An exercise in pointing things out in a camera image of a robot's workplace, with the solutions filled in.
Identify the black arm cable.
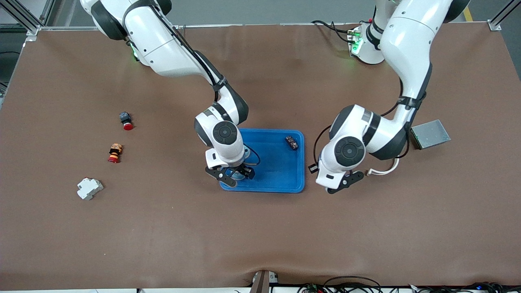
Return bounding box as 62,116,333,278
163,24,261,166
313,79,428,163

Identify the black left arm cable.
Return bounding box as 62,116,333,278
313,79,428,163

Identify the black looped cable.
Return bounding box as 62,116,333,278
324,276,381,293

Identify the aluminium frame profile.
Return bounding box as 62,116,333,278
2,0,55,36
488,0,514,32

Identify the white circuit breaker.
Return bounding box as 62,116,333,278
77,177,104,201

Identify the metal camera pole bracket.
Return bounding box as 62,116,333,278
249,270,279,293

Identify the tangled cable bundle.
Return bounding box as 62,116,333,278
407,282,521,293

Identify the black base cable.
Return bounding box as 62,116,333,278
311,20,357,44

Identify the silver metal box module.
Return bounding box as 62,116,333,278
408,120,451,150

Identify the red yellow black push button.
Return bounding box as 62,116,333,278
107,143,123,164

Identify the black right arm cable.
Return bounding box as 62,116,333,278
163,24,261,166

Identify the blue plastic tray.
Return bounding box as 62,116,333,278
219,129,305,193

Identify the white curved pipe clamp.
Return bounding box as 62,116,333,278
366,157,400,177

